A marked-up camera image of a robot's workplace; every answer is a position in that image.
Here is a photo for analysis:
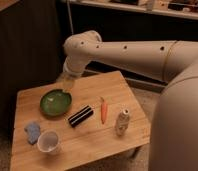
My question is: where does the metal pole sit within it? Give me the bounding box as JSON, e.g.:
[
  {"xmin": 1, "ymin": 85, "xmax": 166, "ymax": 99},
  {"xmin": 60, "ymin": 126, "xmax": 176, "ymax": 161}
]
[{"xmin": 66, "ymin": 0, "xmax": 74, "ymax": 35}]

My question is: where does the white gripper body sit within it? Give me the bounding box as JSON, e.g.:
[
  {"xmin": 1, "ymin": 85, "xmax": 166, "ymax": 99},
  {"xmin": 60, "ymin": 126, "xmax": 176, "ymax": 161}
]
[{"xmin": 57, "ymin": 72, "xmax": 77, "ymax": 92}]

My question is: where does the green ceramic bowl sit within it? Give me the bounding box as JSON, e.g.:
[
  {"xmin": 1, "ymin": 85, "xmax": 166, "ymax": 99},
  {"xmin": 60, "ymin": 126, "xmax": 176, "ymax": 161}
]
[{"xmin": 40, "ymin": 89, "xmax": 72, "ymax": 117}]

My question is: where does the white ceramic cup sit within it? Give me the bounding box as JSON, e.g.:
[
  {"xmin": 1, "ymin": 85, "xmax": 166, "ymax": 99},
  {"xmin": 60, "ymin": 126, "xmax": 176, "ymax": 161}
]
[{"xmin": 37, "ymin": 131, "xmax": 61, "ymax": 155}]

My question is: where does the wooden table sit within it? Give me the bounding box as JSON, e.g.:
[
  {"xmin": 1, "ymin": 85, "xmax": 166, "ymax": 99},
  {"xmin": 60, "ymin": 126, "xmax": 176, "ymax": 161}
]
[{"xmin": 10, "ymin": 71, "xmax": 150, "ymax": 171}]

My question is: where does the orange carrot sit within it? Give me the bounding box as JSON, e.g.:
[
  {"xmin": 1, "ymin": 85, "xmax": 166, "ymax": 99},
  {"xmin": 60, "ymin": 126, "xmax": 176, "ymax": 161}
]
[{"xmin": 100, "ymin": 97, "xmax": 108, "ymax": 124}]

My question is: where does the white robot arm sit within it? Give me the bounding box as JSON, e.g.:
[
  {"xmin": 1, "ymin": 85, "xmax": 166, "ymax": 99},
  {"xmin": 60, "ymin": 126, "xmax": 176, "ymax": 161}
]
[{"xmin": 63, "ymin": 30, "xmax": 198, "ymax": 171}]

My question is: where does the upper shelf with clutter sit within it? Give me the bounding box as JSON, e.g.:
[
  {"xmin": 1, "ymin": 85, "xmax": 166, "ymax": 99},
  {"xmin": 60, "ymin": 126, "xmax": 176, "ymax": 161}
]
[{"xmin": 60, "ymin": 0, "xmax": 198, "ymax": 22}]

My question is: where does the black whiteboard eraser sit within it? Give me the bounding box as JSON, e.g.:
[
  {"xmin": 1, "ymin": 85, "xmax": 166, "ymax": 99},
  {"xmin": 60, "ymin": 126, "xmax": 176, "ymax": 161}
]
[{"xmin": 68, "ymin": 106, "xmax": 94, "ymax": 127}]

